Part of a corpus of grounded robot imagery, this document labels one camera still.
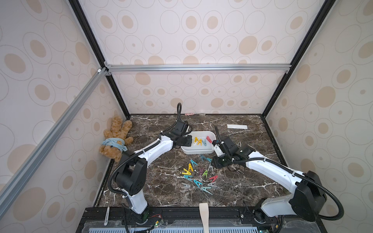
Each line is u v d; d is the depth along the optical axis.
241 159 0.57
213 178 0.86
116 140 0.93
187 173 0.87
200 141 1.03
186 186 0.83
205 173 0.88
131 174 0.46
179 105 0.75
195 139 1.03
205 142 1.02
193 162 0.92
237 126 1.13
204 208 0.76
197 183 0.85
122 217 0.74
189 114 1.21
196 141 1.02
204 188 0.81
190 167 0.90
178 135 0.69
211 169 0.90
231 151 0.63
